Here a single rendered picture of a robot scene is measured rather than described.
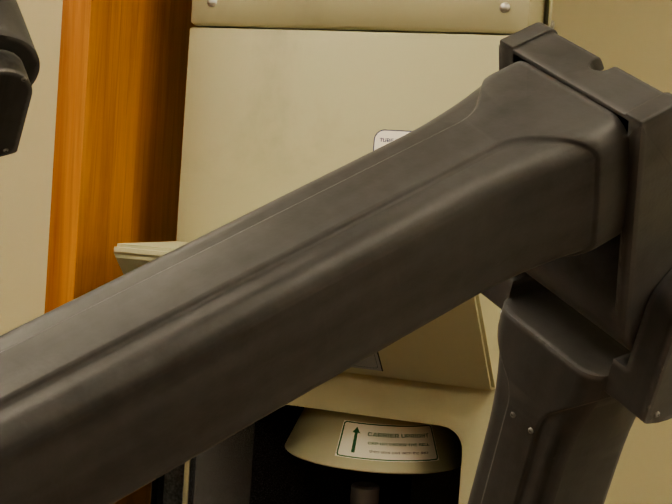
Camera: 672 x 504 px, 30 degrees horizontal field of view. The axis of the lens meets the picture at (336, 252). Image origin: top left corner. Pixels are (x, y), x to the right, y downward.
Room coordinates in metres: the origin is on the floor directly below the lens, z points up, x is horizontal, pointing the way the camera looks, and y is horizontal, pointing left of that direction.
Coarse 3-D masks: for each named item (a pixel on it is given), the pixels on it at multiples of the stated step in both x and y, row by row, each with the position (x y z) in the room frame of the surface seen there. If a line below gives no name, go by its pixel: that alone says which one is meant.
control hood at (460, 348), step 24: (120, 264) 1.07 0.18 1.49; (456, 312) 0.98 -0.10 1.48; (480, 312) 0.98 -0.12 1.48; (408, 336) 1.02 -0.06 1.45; (432, 336) 1.02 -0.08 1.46; (456, 336) 1.01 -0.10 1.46; (480, 336) 1.00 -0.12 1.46; (384, 360) 1.06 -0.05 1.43; (408, 360) 1.05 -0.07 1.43; (432, 360) 1.04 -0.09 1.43; (456, 360) 1.03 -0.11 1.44; (480, 360) 1.02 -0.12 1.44; (456, 384) 1.05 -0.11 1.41; (480, 384) 1.04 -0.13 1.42
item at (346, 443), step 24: (312, 408) 1.18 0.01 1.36; (312, 432) 1.16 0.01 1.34; (336, 432) 1.14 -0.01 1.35; (360, 432) 1.14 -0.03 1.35; (384, 432) 1.13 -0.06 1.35; (408, 432) 1.14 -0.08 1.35; (432, 432) 1.15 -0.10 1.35; (312, 456) 1.15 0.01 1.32; (336, 456) 1.13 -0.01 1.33; (360, 456) 1.13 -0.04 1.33; (384, 456) 1.13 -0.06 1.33; (408, 456) 1.13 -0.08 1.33; (432, 456) 1.14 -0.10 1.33; (456, 456) 1.17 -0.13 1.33
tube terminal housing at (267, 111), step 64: (192, 64) 1.17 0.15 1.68; (256, 64) 1.15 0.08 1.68; (320, 64) 1.13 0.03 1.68; (384, 64) 1.11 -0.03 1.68; (448, 64) 1.09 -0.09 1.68; (192, 128) 1.17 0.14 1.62; (256, 128) 1.15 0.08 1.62; (320, 128) 1.13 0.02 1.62; (384, 128) 1.11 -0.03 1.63; (192, 192) 1.17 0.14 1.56; (256, 192) 1.15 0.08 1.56; (384, 384) 1.10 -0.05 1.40
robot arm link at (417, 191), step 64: (512, 64) 0.47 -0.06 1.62; (576, 64) 0.47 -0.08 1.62; (448, 128) 0.44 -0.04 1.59; (512, 128) 0.44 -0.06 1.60; (576, 128) 0.44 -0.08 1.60; (640, 128) 0.43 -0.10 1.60; (320, 192) 0.42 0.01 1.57; (384, 192) 0.42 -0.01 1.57; (448, 192) 0.42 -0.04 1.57; (512, 192) 0.43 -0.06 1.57; (576, 192) 0.44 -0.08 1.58; (640, 192) 0.45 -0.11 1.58; (192, 256) 0.40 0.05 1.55; (256, 256) 0.40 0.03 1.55; (320, 256) 0.40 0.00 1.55; (384, 256) 0.41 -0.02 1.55; (448, 256) 0.42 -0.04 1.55; (512, 256) 0.45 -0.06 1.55; (576, 256) 0.51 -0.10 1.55; (640, 256) 0.47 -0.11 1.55; (64, 320) 0.38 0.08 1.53; (128, 320) 0.38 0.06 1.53; (192, 320) 0.38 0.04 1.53; (256, 320) 0.39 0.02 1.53; (320, 320) 0.40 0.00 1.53; (384, 320) 0.42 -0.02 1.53; (640, 320) 0.50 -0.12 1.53; (0, 384) 0.36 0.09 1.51; (64, 384) 0.36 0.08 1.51; (128, 384) 0.37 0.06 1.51; (192, 384) 0.38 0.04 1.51; (256, 384) 0.40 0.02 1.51; (320, 384) 0.42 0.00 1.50; (0, 448) 0.35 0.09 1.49; (64, 448) 0.36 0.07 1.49; (128, 448) 0.38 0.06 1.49; (192, 448) 0.40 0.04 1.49
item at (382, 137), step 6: (378, 132) 1.11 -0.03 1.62; (384, 132) 1.11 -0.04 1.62; (390, 132) 1.11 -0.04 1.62; (396, 132) 1.10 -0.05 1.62; (402, 132) 1.10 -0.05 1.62; (408, 132) 1.10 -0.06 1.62; (378, 138) 1.11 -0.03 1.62; (384, 138) 1.11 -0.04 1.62; (390, 138) 1.11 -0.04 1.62; (396, 138) 1.10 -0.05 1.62; (378, 144) 1.11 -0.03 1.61; (384, 144) 1.11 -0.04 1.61
